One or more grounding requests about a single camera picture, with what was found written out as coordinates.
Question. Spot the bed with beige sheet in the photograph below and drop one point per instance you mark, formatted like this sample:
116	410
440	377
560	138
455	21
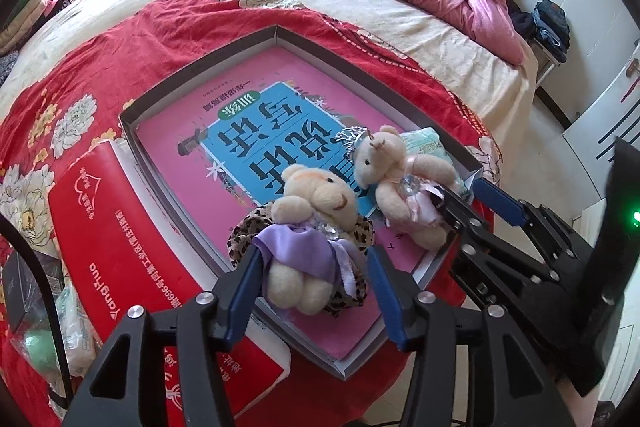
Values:
400	37

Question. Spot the pink dress teddy bear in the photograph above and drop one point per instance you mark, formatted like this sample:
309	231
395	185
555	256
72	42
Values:
395	177

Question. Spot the white tissue pack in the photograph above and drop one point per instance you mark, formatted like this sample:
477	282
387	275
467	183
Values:
77	332

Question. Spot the pink blue book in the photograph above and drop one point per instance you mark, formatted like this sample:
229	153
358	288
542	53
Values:
225	127

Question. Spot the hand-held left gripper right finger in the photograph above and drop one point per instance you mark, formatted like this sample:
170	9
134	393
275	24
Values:
390	302

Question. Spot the green printed tissue pack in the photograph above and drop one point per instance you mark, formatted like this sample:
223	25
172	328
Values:
430	144

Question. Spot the red white box lid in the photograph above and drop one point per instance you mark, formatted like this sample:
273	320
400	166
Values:
125	232

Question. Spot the purple dress teddy bear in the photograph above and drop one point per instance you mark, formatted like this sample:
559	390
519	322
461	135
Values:
310	237

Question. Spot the white stool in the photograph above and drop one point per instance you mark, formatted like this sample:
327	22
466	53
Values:
547	67

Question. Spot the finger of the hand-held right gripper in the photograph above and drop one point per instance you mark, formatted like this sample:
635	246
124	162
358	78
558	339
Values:
500	202
470	222

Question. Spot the green sponge in plastic bag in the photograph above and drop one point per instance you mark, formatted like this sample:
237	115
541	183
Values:
37	352

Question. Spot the red floral blanket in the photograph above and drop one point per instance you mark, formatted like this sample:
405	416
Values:
165	22

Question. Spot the stack of folded clothes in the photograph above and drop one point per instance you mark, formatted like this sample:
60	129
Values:
30	7

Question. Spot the blue cardboard box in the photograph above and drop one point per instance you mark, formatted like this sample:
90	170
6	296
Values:
30	292

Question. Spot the person's right forearm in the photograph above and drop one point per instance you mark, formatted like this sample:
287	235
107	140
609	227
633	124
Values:
577	404

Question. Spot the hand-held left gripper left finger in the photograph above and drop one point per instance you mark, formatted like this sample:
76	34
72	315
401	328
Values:
240	302

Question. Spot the pile of blue jeans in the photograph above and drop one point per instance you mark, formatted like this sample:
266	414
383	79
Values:
547	24

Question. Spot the dark shallow box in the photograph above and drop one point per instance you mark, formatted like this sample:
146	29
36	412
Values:
280	32

